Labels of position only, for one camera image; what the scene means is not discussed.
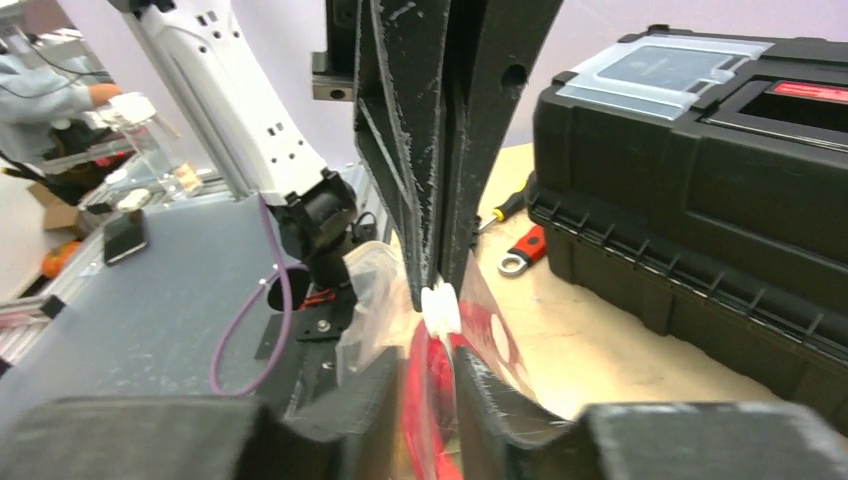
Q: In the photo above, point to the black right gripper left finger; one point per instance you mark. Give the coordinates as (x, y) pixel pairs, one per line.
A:
(348, 433)

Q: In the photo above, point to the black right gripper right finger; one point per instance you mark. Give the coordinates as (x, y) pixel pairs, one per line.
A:
(629, 437)

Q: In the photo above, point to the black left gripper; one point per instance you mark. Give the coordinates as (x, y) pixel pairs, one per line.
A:
(492, 47)

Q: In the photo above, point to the red toy chili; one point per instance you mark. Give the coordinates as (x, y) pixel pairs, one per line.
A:
(427, 408)

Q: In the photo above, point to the clear zip top bag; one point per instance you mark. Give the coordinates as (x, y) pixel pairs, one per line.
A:
(384, 317)

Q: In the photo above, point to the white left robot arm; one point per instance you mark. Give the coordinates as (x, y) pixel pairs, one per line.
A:
(201, 52)

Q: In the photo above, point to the yellow black screwdriver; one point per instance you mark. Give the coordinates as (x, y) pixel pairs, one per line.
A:
(510, 206)

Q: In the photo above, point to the red adjustable wrench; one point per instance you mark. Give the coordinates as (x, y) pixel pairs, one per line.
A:
(526, 252)

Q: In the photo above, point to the black plastic toolbox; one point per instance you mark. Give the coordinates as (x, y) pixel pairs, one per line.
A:
(699, 182)

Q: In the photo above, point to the black smartphone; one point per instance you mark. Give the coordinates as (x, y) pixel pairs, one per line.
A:
(124, 236)

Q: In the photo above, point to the clear plastic container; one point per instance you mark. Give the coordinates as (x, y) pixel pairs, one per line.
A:
(154, 141)

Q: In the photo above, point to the orange object on floor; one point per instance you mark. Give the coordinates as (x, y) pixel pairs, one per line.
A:
(55, 260)

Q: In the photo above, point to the person in grey sleeve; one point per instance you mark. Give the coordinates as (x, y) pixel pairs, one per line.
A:
(32, 100)

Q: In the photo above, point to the aluminium frame rail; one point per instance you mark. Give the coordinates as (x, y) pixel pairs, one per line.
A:
(24, 319)

